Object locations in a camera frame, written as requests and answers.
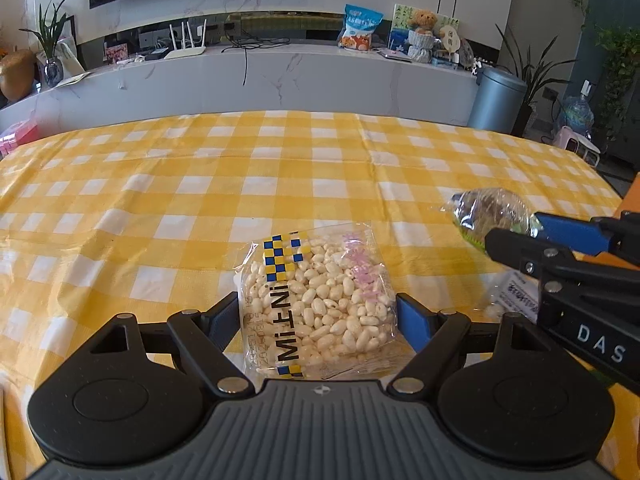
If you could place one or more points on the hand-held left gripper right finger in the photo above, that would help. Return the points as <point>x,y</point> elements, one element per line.
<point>412,320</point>

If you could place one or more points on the green plant in glass vase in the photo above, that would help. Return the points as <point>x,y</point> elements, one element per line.
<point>50,45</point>

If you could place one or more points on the white round stool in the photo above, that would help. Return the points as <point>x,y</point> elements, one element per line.
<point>587,149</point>

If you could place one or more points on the brown round vase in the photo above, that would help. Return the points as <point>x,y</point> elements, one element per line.
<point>15,75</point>

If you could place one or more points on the round paper fan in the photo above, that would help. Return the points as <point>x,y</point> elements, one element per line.
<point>450,39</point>

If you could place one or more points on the grey metal trash bin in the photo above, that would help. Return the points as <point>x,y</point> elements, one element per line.
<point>495,102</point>

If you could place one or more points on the pale pink space heater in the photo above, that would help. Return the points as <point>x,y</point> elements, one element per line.
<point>567,136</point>

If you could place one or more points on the white router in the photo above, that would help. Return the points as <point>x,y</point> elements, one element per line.
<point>185,52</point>

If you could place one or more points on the blue snack bag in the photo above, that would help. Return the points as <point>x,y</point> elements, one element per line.
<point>359,27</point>

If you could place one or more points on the pink box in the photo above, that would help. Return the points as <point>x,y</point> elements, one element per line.
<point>17,137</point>

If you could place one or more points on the white envelope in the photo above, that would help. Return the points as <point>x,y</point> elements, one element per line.
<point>72,80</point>

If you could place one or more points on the green ivy plant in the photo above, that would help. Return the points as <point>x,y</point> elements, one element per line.
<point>620,70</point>

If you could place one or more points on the patterned decorative plate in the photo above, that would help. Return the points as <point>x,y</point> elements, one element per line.
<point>466,52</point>

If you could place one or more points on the green picture board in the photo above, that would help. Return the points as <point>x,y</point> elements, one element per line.
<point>398,25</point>

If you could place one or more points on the yellow checked tablecloth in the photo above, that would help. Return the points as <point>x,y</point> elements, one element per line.
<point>200,185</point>

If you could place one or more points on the clear puffed rice snack packet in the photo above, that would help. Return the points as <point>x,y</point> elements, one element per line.
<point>315,300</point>

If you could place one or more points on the pink photo card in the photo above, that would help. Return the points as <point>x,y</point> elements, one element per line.
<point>116,53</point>

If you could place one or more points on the dark wall socket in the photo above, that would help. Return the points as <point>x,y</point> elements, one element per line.
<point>550,95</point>

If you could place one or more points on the white marble media console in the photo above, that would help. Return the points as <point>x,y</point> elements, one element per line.
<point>300,85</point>

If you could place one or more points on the clear green snack packet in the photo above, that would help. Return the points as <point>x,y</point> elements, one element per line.
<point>492,212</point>

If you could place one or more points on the flat white laptop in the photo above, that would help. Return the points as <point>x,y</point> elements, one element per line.
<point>395,56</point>

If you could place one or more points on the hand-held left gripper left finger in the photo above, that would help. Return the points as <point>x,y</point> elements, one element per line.
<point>222,317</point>

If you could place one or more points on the long-leaf potted plant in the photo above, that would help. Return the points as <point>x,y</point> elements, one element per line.
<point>530,75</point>

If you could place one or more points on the blue water jug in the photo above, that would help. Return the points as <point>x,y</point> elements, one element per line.
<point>576,112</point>

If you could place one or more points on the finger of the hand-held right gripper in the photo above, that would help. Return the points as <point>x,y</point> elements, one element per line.
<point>520,250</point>
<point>570,232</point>

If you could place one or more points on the brown teddy bear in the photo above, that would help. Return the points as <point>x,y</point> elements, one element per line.
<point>422,21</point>

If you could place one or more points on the orange cardboard box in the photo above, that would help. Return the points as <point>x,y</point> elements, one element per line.
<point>631,195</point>

